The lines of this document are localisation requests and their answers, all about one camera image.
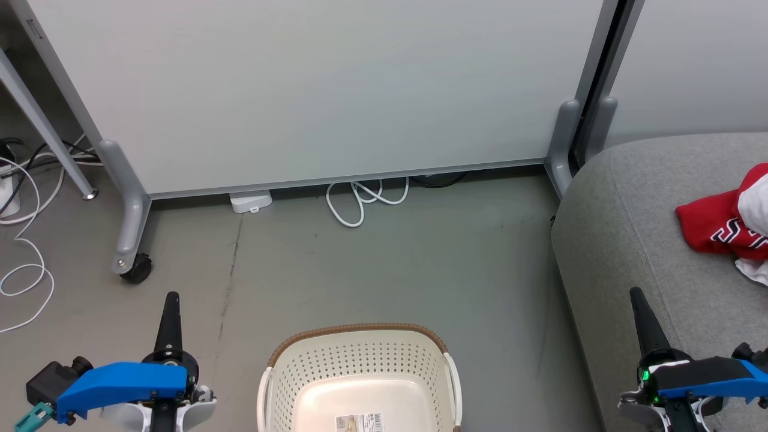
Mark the grey partition leg beside sofa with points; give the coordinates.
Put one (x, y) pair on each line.
(561, 144)

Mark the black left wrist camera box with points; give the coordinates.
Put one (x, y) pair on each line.
(48, 381)

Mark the grey sofa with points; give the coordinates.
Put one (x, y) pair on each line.
(630, 240)

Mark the barcode sticker in basket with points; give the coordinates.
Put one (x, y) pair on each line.
(359, 423)

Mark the grey partition leg with caster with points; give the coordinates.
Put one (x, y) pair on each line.
(129, 216)

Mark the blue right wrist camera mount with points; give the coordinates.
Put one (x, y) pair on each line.
(756, 375)

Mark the black caster wheel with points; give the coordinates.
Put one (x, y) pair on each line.
(138, 270)

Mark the white partition panel behind sofa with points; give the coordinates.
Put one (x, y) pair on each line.
(690, 66)

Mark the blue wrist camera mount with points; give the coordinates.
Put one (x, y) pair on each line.
(756, 375)
(120, 381)

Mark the thin grey metal table leg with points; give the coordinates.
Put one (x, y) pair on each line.
(42, 126)

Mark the white cloth garment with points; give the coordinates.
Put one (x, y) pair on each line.
(757, 204)

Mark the white power strip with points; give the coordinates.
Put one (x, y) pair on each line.
(8, 195)

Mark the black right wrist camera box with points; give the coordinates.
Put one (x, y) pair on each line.
(747, 351)

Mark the grey leg of sofa-side panel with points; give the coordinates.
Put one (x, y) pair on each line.
(602, 129)

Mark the small white plastic adapter box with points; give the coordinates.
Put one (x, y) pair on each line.
(251, 201)

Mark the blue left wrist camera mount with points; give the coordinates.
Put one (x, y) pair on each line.
(120, 381)

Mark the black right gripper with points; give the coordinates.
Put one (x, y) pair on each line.
(647, 366)

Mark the cream perforated laundry basket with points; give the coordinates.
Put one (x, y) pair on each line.
(360, 372)

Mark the teal left camera connector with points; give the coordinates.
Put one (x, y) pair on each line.
(33, 420)

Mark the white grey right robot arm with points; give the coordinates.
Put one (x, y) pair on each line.
(636, 411)

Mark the large white partition panel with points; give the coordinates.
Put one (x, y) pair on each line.
(300, 90)

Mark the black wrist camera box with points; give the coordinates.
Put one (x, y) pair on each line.
(747, 351)
(48, 381)

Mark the red jersey with navy lettering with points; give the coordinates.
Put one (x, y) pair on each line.
(702, 222)

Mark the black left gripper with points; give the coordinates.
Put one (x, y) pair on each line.
(192, 375)

